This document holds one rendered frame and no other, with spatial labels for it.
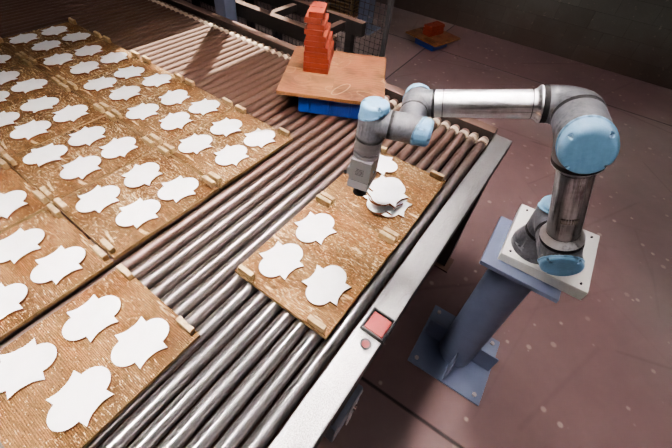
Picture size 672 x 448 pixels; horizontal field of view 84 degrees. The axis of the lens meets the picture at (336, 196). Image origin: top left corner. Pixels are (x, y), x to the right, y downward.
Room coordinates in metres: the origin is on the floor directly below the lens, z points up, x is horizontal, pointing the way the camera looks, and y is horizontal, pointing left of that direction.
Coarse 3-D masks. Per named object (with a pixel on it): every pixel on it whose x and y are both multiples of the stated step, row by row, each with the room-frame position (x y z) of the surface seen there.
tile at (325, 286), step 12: (312, 276) 0.63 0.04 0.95; (324, 276) 0.63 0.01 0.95; (336, 276) 0.64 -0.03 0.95; (312, 288) 0.58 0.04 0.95; (324, 288) 0.59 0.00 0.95; (336, 288) 0.59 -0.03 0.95; (348, 288) 0.60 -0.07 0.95; (312, 300) 0.55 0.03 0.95; (324, 300) 0.55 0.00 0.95; (336, 300) 0.55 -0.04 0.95
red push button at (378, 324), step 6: (372, 318) 0.52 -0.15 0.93; (378, 318) 0.52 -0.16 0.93; (384, 318) 0.53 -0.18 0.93; (366, 324) 0.50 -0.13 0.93; (372, 324) 0.50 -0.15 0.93; (378, 324) 0.50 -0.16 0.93; (384, 324) 0.51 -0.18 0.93; (390, 324) 0.51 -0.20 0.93; (372, 330) 0.48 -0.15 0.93; (378, 330) 0.49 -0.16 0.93; (384, 330) 0.49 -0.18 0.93
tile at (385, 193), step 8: (384, 184) 1.03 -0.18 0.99; (392, 184) 1.04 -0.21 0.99; (400, 184) 1.04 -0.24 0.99; (376, 192) 0.98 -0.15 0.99; (384, 192) 0.99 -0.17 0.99; (392, 192) 0.99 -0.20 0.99; (400, 192) 1.00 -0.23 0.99; (376, 200) 0.94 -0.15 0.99; (384, 200) 0.95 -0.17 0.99; (392, 200) 0.95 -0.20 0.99; (400, 200) 0.96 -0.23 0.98
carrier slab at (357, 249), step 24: (336, 216) 0.89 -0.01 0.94; (288, 240) 0.76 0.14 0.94; (336, 240) 0.78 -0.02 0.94; (360, 240) 0.79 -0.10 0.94; (312, 264) 0.68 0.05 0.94; (336, 264) 0.69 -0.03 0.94; (360, 264) 0.70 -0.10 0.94; (264, 288) 0.57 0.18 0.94; (288, 288) 0.58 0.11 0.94; (360, 288) 0.61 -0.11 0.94; (312, 312) 0.51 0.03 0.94; (336, 312) 0.52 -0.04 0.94
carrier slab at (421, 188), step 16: (400, 160) 1.25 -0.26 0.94; (384, 176) 1.14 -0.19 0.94; (400, 176) 1.15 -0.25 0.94; (416, 176) 1.16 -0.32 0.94; (336, 192) 1.01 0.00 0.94; (352, 192) 1.02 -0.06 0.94; (416, 192) 1.06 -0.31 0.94; (432, 192) 1.07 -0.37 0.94; (336, 208) 0.93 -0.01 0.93; (352, 208) 0.94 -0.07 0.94; (416, 208) 0.98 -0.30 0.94; (368, 224) 0.87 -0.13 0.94; (384, 224) 0.88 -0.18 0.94; (400, 224) 0.89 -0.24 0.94; (400, 240) 0.81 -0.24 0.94
